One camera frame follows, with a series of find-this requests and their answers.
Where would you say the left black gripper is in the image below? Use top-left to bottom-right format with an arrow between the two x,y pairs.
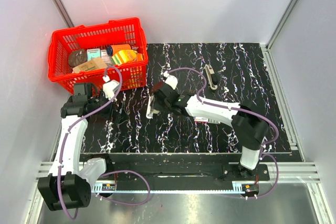
89,88 -> 129,124

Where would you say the beige stapler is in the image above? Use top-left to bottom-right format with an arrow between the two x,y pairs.
205,65 -> 218,91
146,95 -> 160,119

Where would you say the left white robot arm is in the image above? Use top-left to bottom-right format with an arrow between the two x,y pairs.
37,80 -> 121,211

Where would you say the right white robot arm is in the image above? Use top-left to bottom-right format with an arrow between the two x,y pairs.
146,79 -> 269,180

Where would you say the white red staple box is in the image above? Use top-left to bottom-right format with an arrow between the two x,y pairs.
194,116 -> 220,124

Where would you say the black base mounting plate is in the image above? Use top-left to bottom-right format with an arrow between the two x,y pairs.
80,153 -> 270,191

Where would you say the yellow green juice carton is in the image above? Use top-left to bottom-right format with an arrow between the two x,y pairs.
111,49 -> 138,66

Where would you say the brown cardboard box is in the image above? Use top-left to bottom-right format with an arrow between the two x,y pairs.
73,57 -> 107,73

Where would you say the pink white small packet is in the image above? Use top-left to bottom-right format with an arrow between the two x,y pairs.
100,49 -> 111,65

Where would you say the orange cylindrical bottle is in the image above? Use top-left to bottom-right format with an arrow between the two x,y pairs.
106,44 -> 132,56

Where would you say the teal white small box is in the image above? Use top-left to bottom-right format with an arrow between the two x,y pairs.
87,48 -> 101,61

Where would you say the brown round bread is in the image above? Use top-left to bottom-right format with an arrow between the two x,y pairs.
68,49 -> 88,68

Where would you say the red plastic shopping basket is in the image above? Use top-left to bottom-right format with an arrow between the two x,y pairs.
47,17 -> 149,93

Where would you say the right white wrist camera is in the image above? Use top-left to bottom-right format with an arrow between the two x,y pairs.
163,71 -> 178,90

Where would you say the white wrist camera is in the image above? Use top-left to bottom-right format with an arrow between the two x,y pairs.
102,76 -> 120,100
163,71 -> 178,90

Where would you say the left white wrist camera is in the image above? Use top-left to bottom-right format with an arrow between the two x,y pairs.
102,76 -> 120,100

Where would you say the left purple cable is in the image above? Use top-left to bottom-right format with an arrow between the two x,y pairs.
57,65 -> 150,220

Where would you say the purple cable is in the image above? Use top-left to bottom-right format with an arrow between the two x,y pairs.
57,65 -> 150,220
167,67 -> 279,199

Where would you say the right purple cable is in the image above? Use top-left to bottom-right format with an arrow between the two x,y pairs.
167,67 -> 279,199

